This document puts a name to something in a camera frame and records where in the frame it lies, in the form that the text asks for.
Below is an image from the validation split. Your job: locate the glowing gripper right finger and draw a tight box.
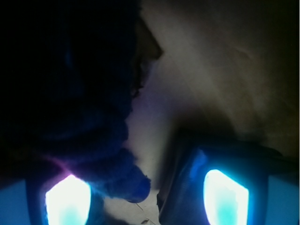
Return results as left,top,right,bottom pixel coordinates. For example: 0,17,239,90
157,138,281,225

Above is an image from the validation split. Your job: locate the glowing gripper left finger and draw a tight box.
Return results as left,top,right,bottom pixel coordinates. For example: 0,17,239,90
25,161,105,225

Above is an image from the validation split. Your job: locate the dark blue rope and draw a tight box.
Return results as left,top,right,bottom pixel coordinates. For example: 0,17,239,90
0,0,152,203

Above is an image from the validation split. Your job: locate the brown paper bag bin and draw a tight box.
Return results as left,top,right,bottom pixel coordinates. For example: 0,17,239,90
105,0,300,225

